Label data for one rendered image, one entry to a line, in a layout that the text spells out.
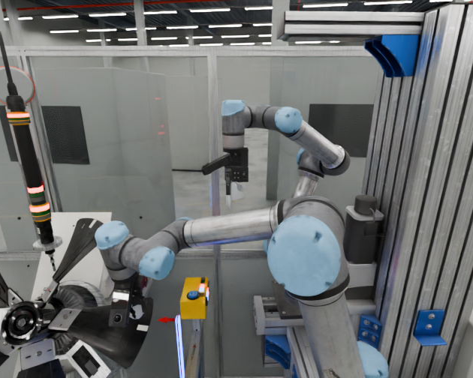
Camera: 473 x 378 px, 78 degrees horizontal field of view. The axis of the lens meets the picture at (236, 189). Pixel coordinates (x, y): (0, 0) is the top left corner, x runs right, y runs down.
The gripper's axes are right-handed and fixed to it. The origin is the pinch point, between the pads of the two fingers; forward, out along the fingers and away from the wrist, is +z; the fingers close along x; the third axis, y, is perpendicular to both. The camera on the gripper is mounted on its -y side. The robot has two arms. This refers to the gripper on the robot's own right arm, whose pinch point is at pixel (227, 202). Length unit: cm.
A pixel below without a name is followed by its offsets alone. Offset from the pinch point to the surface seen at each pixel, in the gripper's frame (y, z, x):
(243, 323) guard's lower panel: 8, 98, 45
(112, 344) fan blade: -33, 32, -32
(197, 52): -13, -55, 45
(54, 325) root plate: -52, 29, -28
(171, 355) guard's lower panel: -38, 123, 45
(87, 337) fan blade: -41, 30, -31
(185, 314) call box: -18, 47, -4
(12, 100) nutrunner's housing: -50, -36, -27
